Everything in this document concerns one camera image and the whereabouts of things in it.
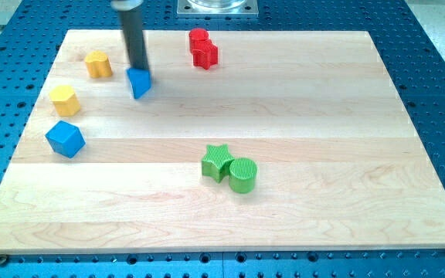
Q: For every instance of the green star block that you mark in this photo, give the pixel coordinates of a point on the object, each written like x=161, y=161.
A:
x=215, y=163

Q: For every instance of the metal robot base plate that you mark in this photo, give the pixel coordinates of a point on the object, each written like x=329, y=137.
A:
x=217, y=8

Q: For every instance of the yellow hexagon block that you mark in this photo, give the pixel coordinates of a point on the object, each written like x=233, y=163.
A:
x=64, y=100

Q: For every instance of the yellow heart block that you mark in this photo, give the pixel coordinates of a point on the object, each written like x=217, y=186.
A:
x=98, y=64

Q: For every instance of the left board clamp screw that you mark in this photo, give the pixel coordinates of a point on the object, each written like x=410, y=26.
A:
x=3, y=259

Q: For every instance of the red star block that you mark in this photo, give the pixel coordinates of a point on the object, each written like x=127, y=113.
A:
x=204, y=54

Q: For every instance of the green cylinder block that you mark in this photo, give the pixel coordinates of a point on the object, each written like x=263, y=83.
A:
x=242, y=175

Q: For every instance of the blue triangle block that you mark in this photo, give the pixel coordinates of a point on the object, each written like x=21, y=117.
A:
x=140, y=81

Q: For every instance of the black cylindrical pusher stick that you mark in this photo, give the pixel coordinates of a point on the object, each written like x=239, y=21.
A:
x=130, y=15

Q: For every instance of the red cylinder block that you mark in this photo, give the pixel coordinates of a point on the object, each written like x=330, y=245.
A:
x=197, y=35

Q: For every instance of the wooden board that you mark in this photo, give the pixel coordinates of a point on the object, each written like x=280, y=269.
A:
x=294, y=140

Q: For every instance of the blue cube block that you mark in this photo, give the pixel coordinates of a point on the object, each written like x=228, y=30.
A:
x=65, y=139

